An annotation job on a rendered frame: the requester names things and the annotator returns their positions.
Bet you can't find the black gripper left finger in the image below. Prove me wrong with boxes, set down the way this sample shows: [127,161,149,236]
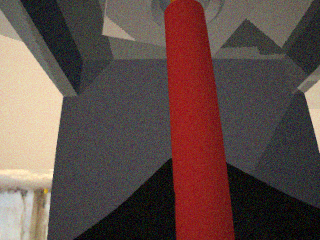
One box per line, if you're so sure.
[73,159,176,240]

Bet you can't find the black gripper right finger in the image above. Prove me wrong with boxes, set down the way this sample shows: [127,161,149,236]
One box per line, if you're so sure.
[227,163,320,240]

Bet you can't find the red peg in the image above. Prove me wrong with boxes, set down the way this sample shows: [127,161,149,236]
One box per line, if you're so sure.
[164,0,236,240]

